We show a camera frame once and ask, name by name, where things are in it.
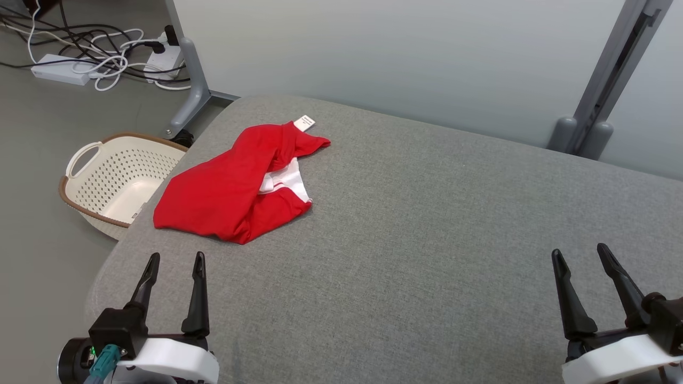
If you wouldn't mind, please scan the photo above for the grey slanted partition leg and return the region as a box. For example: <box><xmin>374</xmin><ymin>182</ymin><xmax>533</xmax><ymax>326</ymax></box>
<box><xmin>163</xmin><ymin>0</ymin><xmax>241</xmax><ymax>140</ymax></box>

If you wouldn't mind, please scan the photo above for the white cable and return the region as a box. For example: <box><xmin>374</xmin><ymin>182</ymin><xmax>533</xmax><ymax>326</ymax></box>
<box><xmin>27</xmin><ymin>0</ymin><xmax>193</xmax><ymax>92</ymax></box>

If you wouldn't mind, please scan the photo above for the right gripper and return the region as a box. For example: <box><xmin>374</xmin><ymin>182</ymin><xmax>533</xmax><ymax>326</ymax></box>
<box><xmin>551</xmin><ymin>243</ymin><xmax>683</xmax><ymax>384</ymax></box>

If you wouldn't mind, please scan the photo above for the white power strip with cables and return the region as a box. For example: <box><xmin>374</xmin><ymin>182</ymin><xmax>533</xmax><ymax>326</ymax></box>
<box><xmin>0</xmin><ymin>0</ymin><xmax>191</xmax><ymax>84</ymax></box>

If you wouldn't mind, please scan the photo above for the grey partition post with feet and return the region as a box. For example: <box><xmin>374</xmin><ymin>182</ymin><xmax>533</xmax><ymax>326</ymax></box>
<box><xmin>547</xmin><ymin>0</ymin><xmax>674</xmax><ymax>161</ymax></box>

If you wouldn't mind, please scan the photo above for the cream laundry basket brown rim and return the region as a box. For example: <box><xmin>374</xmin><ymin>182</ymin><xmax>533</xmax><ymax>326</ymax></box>
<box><xmin>59</xmin><ymin>132</ymin><xmax>188</xmax><ymax>242</ymax></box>

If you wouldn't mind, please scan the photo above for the red white garment with tag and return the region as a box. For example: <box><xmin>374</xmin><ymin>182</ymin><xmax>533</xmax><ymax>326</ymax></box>
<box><xmin>153</xmin><ymin>115</ymin><xmax>331</xmax><ymax>245</ymax></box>

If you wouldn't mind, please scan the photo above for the black cable with teal plug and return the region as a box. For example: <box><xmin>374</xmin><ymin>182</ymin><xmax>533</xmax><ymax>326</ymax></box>
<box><xmin>83</xmin><ymin>344</ymin><xmax>121</xmax><ymax>384</ymax></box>

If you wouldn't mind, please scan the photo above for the white power strip with plugs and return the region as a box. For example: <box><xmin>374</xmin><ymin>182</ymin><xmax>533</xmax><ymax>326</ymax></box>
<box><xmin>143</xmin><ymin>32</ymin><xmax>185</xmax><ymax>82</ymax></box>

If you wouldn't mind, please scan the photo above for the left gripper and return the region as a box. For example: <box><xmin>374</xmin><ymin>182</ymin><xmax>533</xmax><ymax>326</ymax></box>
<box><xmin>115</xmin><ymin>252</ymin><xmax>220</xmax><ymax>384</ymax></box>

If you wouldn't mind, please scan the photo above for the long white power strip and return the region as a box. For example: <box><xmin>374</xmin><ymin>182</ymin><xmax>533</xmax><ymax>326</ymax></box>
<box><xmin>30</xmin><ymin>53</ymin><xmax>92</xmax><ymax>86</ymax></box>

